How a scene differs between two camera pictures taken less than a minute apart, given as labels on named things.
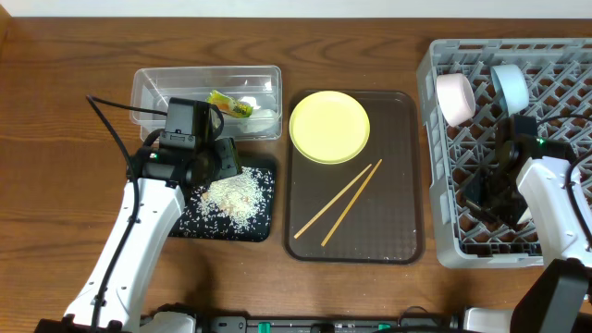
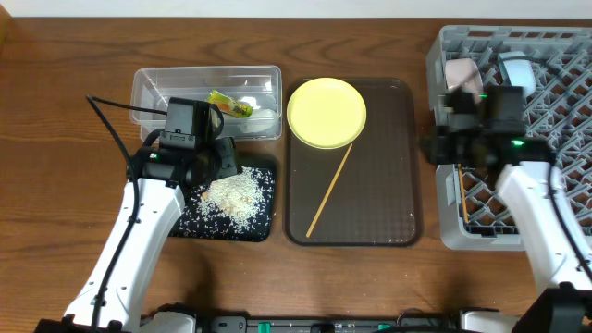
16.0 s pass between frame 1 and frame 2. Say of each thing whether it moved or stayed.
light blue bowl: moved
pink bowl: moved
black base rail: stayed
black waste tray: stayed
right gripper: moved
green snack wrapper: stayed
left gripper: stayed
